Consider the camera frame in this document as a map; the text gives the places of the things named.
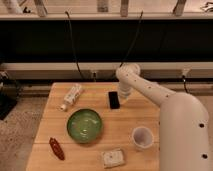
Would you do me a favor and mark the black eraser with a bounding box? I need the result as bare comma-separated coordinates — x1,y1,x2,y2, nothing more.
108,91,120,109

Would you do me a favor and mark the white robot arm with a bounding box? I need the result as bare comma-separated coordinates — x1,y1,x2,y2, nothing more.
116,64,212,171

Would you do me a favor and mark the white tube bottle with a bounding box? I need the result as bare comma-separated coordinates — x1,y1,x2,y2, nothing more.
60,84,83,111

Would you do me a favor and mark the green bowl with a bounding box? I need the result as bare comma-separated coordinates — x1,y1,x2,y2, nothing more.
67,109,103,144

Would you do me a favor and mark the white plastic cup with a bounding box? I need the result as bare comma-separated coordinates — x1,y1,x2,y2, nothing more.
131,126,154,151

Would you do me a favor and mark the red-brown chili pepper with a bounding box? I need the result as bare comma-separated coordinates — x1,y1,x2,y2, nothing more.
49,138,65,160

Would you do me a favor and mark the black equipment at left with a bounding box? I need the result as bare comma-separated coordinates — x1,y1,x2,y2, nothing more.
0,71,21,120

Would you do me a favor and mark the wall outlet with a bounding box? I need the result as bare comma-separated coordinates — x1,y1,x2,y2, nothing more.
91,70,98,82

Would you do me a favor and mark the left black hanging cable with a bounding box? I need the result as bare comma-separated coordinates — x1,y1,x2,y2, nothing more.
64,10,86,80

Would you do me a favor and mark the black hanging cable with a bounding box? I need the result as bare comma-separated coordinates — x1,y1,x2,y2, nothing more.
64,10,86,80
108,11,144,81

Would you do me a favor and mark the right black hanging cable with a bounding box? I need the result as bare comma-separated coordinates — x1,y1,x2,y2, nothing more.
108,11,144,81

